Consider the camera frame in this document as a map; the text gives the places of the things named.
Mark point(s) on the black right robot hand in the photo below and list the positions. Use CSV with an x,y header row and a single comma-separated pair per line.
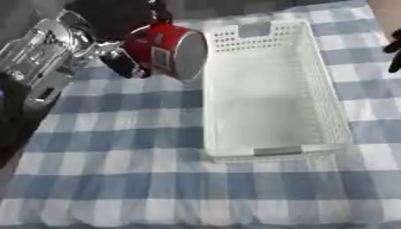
x,y
395,50

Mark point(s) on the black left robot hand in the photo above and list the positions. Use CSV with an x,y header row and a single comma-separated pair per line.
x,y
112,16

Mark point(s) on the red cylindrical can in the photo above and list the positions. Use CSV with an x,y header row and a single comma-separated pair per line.
x,y
164,49

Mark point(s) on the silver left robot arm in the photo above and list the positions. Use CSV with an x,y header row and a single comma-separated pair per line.
x,y
39,56

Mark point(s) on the white perforated plastic basket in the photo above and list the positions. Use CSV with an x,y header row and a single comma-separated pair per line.
x,y
269,89

